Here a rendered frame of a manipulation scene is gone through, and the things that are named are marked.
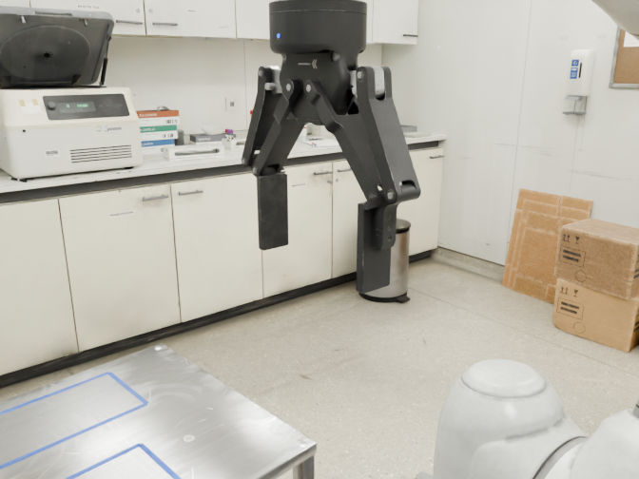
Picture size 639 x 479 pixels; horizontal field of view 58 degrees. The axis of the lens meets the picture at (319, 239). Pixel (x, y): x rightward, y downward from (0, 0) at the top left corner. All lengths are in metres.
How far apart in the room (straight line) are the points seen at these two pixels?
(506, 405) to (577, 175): 2.92
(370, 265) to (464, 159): 3.59
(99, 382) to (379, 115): 0.82
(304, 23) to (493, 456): 0.55
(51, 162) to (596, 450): 2.34
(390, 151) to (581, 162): 3.20
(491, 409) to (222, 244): 2.43
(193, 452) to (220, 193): 2.20
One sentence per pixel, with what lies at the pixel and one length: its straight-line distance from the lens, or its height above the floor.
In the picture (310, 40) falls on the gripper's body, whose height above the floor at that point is 1.37.
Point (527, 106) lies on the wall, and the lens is 3.74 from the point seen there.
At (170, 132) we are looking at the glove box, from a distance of 3.27.
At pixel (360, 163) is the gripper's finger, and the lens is 0.42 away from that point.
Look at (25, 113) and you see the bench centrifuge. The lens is 2.65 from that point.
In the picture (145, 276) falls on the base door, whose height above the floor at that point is 0.38.
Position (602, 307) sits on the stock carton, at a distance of 3.22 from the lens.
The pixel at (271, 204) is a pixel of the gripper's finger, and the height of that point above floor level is 1.23.
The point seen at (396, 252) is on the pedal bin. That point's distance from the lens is 3.36.
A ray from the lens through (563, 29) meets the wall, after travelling 3.65.
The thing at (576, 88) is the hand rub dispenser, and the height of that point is 1.24.
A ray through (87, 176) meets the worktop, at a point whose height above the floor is 0.90.
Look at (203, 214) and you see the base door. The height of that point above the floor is 0.64.
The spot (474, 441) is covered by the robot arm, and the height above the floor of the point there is 0.91.
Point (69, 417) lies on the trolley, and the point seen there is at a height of 0.82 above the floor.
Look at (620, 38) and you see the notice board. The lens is 3.48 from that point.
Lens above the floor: 1.35
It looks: 17 degrees down
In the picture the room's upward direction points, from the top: straight up
